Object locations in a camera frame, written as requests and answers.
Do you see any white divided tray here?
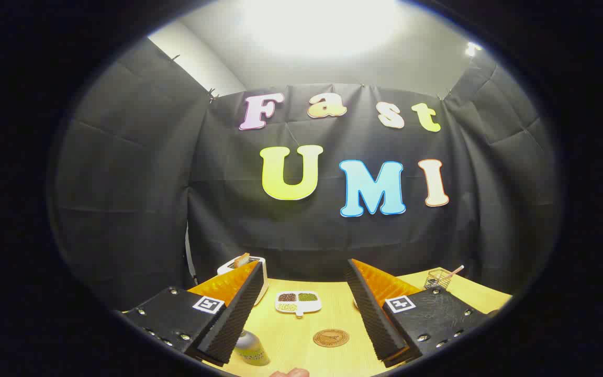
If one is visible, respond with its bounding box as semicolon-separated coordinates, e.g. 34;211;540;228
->
274;291;322;318

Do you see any silver and green juice bottle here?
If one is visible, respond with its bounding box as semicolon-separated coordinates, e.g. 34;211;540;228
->
233;331;271;367

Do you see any round cork coaster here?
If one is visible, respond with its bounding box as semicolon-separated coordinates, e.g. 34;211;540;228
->
312;328;350;348

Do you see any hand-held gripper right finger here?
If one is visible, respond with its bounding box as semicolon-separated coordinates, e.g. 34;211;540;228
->
344;259;500;368

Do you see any metal wire basket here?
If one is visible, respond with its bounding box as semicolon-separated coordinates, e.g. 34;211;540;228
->
424;268;453;290

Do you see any white toaster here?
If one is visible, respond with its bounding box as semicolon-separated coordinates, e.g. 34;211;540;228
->
217;256;270;306

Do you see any wooden table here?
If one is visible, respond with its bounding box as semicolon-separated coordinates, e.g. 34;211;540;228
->
115;270;513;377

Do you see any black backdrop cloth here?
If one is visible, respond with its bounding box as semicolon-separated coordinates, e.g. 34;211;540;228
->
50;37;561;315

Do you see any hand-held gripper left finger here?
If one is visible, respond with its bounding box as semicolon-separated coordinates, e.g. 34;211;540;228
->
115;260;264;367

